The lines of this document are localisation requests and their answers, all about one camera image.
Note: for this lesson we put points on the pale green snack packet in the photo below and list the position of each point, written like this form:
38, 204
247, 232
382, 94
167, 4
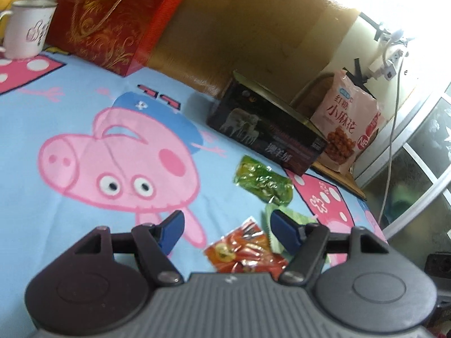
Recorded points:
287, 231

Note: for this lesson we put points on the brown wooden chair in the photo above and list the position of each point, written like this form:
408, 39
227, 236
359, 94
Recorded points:
305, 103

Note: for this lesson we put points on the pink twisted-dough snack bag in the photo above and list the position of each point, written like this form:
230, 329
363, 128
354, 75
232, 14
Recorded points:
347, 117

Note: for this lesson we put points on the white power strip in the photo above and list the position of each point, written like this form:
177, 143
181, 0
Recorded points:
393, 53

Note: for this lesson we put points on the sliding glass door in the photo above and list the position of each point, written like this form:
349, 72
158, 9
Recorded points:
405, 175

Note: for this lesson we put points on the red gift box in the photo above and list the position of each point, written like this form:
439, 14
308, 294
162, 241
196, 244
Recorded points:
117, 35

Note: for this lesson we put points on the dark green pickle packet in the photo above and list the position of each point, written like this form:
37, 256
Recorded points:
260, 180

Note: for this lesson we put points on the black speaker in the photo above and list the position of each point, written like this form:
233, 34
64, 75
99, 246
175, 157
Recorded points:
438, 265

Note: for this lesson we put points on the red spicy snack packet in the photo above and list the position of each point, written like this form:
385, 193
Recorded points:
246, 249

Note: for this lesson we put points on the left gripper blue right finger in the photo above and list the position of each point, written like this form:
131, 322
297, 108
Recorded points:
306, 243

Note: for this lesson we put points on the white enamel mug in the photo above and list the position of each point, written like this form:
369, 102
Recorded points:
27, 27

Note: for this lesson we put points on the Peppa Pig bed sheet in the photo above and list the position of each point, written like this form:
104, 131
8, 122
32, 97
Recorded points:
82, 147

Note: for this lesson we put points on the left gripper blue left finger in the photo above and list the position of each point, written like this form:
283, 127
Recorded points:
154, 243

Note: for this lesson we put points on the black cardboard box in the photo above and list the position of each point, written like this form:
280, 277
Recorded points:
255, 117

